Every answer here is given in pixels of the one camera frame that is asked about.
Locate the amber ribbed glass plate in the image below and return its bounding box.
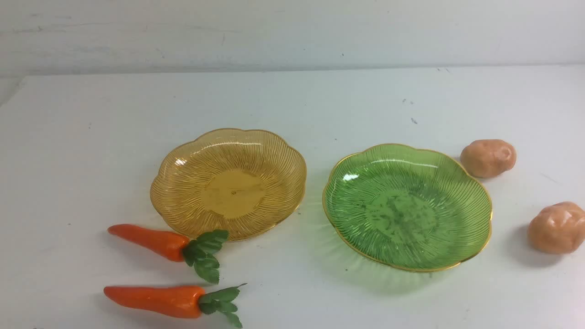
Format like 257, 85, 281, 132
149, 128, 307, 241

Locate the orange toy carrot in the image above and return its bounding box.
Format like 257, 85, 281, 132
108, 223, 229, 285
103, 285, 243, 329

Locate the brown toy potato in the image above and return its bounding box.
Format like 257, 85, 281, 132
528, 202, 585, 255
460, 139, 517, 179

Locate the green ribbed glass plate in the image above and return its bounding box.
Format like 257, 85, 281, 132
322, 143, 493, 272

